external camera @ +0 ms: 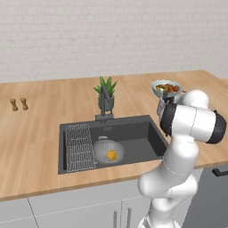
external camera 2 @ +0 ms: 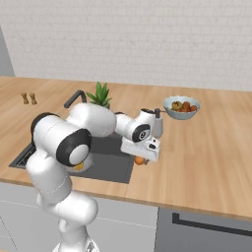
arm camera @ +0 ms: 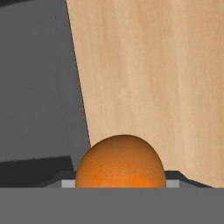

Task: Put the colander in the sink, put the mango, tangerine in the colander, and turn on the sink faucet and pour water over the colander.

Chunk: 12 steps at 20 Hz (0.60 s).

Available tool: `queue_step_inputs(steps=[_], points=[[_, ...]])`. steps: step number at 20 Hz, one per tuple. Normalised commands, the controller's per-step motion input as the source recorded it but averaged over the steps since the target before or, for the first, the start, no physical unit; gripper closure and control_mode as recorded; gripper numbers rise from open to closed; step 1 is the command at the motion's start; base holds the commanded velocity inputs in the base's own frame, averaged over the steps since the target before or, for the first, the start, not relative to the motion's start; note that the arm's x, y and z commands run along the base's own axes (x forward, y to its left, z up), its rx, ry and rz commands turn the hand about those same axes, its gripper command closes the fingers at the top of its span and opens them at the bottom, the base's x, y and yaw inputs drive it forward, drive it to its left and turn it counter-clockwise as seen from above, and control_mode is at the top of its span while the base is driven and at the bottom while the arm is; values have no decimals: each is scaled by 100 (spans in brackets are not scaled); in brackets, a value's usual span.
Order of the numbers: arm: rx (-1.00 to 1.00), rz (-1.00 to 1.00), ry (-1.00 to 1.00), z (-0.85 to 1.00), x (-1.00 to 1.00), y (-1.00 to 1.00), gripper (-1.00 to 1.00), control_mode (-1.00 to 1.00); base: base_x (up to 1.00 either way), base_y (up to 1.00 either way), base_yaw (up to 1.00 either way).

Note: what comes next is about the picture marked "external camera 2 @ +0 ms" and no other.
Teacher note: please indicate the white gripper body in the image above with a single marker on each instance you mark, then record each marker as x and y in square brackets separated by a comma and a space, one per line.
[138, 150]

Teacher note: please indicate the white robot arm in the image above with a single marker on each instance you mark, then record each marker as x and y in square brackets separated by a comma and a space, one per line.
[55, 138]

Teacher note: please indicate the orange tangerine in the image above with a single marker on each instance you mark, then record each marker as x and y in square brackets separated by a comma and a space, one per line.
[139, 160]

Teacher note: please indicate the dark grey sink basin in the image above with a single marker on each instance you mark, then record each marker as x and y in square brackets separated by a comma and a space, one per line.
[108, 160]

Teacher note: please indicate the white colander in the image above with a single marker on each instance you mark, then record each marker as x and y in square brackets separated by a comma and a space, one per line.
[88, 161]

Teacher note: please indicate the yellow mango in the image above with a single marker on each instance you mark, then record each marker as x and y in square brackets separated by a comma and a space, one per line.
[79, 166]

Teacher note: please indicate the dark grey sink faucet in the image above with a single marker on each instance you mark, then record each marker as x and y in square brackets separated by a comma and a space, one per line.
[75, 97]

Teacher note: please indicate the grey soap dispenser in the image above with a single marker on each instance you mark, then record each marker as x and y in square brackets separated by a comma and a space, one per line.
[158, 126]

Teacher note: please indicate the pale blue fruit bowl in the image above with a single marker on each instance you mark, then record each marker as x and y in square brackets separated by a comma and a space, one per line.
[181, 113]

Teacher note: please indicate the yellow-green fruit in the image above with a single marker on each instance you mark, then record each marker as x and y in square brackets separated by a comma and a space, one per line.
[176, 105]

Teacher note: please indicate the red-orange fruit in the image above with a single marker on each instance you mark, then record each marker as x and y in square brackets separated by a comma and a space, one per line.
[187, 107]

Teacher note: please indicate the green potted plant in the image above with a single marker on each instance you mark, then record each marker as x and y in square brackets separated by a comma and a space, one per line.
[99, 94]

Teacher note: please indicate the light grey cupboard front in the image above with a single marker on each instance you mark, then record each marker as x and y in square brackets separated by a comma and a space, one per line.
[124, 226]

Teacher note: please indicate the grey dishwasher door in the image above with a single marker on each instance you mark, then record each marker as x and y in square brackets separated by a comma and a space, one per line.
[203, 236]

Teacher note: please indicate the brown wooden shaker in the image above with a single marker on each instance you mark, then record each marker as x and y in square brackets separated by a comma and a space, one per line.
[32, 98]
[25, 98]

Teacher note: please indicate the grey tall cabinet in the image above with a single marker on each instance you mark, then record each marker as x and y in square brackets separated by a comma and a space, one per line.
[5, 55]

